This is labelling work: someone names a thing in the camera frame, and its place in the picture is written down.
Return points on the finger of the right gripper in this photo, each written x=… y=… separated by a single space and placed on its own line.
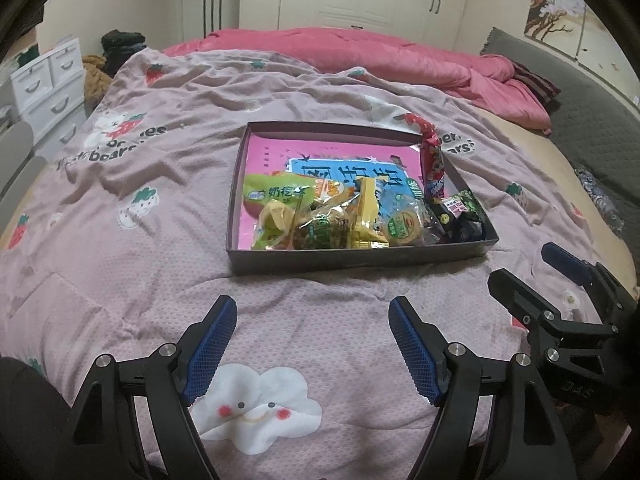
x=532 y=310
x=605 y=291

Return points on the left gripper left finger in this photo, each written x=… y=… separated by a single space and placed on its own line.
x=173 y=382

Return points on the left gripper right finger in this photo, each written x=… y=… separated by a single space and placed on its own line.
x=449 y=377

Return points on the black green cartoon snack packet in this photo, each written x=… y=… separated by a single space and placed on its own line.
x=461 y=217

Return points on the clear round pastry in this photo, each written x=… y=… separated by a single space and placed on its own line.
x=409 y=222

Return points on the red blue candy stick packet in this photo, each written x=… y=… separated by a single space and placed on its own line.
x=432 y=161

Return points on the green milk snack packet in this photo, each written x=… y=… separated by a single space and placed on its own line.
x=290 y=189

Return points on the clear green label snack bag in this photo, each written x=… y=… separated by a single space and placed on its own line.
x=282 y=227

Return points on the orange yellow snack packet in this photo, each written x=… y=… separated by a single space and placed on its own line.
x=329 y=193

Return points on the dark cardboard box tray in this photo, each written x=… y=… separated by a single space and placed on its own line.
x=350 y=254

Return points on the pink strawberry bear blanket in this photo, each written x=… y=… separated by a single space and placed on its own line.
x=123 y=245

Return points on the grey quilted headboard cushion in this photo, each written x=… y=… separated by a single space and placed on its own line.
x=592 y=128

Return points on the pink quilt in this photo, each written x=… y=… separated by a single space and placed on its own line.
x=487 y=81

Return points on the pink blue book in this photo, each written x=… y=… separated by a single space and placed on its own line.
x=294 y=193

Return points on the grey chair back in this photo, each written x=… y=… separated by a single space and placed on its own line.
x=20 y=167

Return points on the white drawer cabinet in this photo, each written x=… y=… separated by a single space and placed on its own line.
x=49 y=94

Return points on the dark folded clothes pile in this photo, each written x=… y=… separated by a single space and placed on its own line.
x=119 y=47

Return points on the floral wall painting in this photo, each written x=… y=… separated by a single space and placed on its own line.
x=572 y=28

